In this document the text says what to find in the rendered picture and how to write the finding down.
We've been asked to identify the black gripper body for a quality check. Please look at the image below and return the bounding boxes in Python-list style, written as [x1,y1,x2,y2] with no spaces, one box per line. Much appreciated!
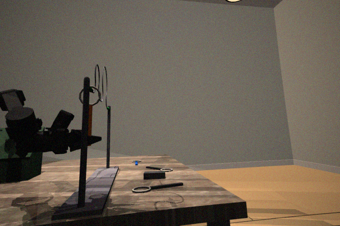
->
[37,129,71,154]

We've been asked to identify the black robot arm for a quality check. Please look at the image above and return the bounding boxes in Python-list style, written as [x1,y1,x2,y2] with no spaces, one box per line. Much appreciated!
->
[0,89,74,159]

